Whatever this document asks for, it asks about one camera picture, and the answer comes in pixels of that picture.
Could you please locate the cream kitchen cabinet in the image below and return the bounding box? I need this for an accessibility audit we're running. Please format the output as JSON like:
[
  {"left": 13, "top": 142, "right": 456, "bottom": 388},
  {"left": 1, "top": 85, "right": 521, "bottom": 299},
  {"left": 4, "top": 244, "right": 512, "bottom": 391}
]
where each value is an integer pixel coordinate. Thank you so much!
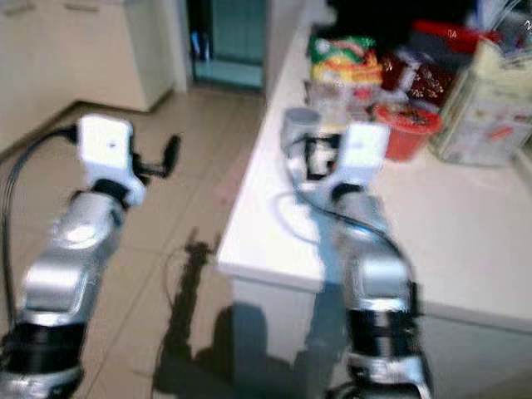
[{"left": 0, "top": 0, "right": 177, "bottom": 157}]

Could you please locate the dark framed glass door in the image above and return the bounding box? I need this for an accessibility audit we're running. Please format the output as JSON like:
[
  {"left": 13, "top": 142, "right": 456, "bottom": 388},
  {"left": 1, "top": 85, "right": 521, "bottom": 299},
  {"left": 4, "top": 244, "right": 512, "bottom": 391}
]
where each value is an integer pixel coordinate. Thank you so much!
[{"left": 190, "top": 0, "right": 268, "bottom": 90}]

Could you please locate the green yellow snack bag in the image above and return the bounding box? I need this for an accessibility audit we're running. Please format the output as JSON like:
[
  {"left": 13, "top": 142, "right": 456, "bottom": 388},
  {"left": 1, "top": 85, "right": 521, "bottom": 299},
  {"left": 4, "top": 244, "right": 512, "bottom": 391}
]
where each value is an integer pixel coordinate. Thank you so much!
[{"left": 307, "top": 34, "right": 381, "bottom": 86}]

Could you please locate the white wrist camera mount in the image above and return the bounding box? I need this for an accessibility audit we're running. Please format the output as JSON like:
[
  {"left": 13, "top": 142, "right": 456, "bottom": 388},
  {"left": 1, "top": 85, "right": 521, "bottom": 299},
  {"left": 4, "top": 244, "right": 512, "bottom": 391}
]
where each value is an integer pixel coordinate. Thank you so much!
[
  {"left": 331, "top": 122, "right": 392, "bottom": 202},
  {"left": 76, "top": 114, "right": 145, "bottom": 206}
]

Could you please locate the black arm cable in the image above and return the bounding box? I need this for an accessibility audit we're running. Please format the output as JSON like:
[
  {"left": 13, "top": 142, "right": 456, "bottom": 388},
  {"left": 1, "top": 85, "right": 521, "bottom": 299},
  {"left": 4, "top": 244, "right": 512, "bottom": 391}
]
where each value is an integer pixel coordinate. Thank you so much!
[
  {"left": 316, "top": 195, "right": 421, "bottom": 317},
  {"left": 1, "top": 125, "right": 81, "bottom": 329}
]

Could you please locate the red plastic tub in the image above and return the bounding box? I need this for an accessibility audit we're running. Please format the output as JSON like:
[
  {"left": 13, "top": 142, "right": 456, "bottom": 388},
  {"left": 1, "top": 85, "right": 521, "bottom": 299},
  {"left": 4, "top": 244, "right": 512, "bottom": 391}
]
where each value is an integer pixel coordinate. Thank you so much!
[{"left": 372, "top": 101, "right": 442, "bottom": 164}]

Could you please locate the grey cup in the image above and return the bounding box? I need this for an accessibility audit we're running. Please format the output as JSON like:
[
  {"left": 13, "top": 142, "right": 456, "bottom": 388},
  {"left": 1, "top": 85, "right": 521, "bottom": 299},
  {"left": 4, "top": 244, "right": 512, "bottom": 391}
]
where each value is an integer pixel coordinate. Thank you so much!
[{"left": 280, "top": 107, "right": 323, "bottom": 157}]

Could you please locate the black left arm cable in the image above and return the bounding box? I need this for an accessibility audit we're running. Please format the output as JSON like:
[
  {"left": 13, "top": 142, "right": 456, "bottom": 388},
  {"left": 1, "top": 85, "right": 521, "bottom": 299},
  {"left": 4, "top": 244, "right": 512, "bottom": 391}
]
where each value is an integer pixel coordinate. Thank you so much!
[{"left": 1, "top": 125, "right": 81, "bottom": 329}]

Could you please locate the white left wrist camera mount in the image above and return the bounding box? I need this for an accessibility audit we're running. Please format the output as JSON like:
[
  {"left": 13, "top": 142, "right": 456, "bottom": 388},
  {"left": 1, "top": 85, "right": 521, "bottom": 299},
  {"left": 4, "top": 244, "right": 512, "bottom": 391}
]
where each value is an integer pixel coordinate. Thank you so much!
[{"left": 76, "top": 114, "right": 145, "bottom": 206}]

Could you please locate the dark red food packet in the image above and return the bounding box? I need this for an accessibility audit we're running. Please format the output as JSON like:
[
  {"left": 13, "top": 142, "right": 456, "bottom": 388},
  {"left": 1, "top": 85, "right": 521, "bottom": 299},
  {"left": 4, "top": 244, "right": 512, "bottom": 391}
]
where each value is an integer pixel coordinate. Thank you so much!
[{"left": 379, "top": 47, "right": 460, "bottom": 107}]

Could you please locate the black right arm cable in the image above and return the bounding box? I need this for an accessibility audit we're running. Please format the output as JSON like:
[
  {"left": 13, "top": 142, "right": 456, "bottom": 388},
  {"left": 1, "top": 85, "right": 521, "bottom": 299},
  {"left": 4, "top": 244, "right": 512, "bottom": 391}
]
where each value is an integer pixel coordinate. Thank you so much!
[{"left": 316, "top": 195, "right": 421, "bottom": 317}]

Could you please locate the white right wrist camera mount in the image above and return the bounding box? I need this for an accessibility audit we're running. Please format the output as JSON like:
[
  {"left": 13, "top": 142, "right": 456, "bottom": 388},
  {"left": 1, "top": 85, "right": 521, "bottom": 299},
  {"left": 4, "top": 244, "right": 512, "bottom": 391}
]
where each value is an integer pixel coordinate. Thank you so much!
[{"left": 331, "top": 122, "right": 392, "bottom": 202}]

